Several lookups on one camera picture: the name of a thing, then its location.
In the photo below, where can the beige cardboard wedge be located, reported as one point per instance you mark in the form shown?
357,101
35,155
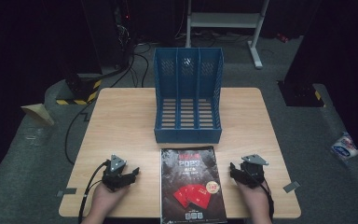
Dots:
38,113

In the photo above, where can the grey tape strip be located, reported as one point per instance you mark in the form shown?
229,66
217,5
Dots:
291,186
66,192

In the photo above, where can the white metal stand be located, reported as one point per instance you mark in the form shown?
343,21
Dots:
227,19

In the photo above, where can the person's left hand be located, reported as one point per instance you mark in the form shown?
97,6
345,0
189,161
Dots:
104,200

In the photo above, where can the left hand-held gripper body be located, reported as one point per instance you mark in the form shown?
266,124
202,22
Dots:
114,179

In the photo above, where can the blue plastic file rack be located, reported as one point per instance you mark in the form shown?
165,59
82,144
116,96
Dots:
188,133

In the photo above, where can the dark equipment tower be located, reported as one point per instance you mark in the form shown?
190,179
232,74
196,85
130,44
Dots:
112,31

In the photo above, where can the small red object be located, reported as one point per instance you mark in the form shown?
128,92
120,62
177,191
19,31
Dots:
282,38

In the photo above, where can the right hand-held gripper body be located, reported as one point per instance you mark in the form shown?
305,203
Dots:
253,174

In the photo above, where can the person's right hand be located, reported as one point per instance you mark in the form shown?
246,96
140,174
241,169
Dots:
258,200

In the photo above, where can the white tissue packet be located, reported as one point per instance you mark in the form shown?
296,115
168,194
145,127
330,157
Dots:
344,147

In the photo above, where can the black book with red print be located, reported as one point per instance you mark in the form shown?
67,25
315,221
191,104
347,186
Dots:
192,174

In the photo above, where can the black stand base yellow stripes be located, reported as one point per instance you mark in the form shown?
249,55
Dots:
301,95
80,93

